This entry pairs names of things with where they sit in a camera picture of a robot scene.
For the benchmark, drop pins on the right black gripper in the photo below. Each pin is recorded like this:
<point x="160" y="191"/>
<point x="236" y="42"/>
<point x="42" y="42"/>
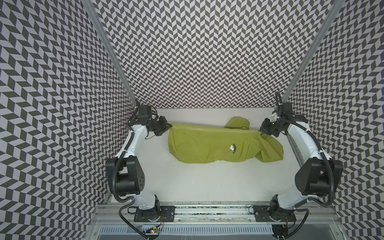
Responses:
<point x="267" y="127"/>

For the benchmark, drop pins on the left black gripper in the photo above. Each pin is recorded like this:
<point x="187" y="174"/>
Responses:
<point x="162" y="125"/>

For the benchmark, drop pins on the lime green zip jacket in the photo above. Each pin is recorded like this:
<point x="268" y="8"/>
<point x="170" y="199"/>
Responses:
<point x="235" y="143"/>

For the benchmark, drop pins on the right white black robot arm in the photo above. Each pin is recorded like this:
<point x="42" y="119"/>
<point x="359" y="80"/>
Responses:
<point x="319" y="174"/>

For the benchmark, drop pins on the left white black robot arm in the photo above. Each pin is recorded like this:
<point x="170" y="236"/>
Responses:
<point x="126" y="178"/>

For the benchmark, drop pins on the small green circuit board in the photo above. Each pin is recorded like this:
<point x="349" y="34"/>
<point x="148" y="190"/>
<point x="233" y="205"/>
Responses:
<point x="154" y="231"/>

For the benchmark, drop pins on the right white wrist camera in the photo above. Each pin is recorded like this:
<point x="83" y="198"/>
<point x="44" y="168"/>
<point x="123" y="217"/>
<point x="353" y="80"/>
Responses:
<point x="273" y="116"/>

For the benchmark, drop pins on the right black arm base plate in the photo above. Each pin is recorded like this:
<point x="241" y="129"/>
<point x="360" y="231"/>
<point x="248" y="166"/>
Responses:
<point x="266" y="214"/>

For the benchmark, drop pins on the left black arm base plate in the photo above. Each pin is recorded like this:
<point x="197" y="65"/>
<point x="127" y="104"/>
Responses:
<point x="155" y="215"/>

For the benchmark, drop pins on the aluminium front mounting rail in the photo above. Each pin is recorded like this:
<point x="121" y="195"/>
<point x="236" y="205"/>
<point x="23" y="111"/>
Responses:
<point x="214" y="213"/>

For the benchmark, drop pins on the left aluminium corner post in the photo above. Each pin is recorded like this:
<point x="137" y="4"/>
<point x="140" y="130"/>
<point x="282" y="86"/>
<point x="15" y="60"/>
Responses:
<point x="94" y="18"/>

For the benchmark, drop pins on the aluminium corner post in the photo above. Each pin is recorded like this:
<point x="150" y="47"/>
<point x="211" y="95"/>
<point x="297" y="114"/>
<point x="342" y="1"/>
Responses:
<point x="94" y="18"/>
<point x="321" y="34"/>

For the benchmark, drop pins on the right aluminium corner post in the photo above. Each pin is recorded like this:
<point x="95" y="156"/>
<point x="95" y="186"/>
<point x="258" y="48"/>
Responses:
<point x="321" y="34"/>

